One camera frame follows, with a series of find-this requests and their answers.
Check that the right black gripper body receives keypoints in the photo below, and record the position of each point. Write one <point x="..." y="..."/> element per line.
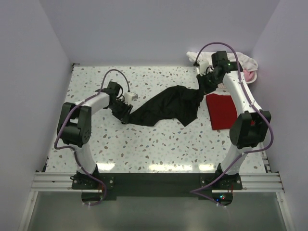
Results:
<point x="208" y="82"/>

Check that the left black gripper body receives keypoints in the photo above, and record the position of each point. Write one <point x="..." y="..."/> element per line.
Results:
<point x="121" y="109"/>

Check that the black t shirt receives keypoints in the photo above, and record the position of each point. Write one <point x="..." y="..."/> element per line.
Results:
<point x="177" y="102"/>

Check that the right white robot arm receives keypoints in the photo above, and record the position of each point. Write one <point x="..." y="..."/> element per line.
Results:
<point x="252" y="122"/>

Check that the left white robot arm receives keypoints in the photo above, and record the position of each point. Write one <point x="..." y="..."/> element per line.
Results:
<point x="75" y="124"/>

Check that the white perforated laundry basket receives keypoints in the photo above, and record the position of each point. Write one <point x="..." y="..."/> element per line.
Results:
<point x="209" y="69"/>

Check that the folded red t shirt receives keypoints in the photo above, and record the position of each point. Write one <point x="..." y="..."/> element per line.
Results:
<point x="221" y="110"/>

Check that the pink crumpled t shirt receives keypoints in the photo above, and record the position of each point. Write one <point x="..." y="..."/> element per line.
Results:
<point x="250" y="77"/>

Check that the white crumpled t shirt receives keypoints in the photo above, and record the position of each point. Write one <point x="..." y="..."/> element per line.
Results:
<point x="247" y="63"/>

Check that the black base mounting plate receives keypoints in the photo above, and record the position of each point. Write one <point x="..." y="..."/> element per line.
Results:
<point x="110" y="186"/>

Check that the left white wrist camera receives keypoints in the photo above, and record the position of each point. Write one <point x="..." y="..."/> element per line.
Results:
<point x="130" y="96"/>

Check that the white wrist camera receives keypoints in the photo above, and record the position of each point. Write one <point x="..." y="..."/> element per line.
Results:
<point x="130" y="96"/>
<point x="201" y="67"/>

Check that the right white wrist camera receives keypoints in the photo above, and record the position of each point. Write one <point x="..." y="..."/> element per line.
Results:
<point x="201" y="67"/>

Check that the aluminium extrusion rail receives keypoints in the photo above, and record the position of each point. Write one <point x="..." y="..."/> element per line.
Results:
<point x="251" y="182"/>

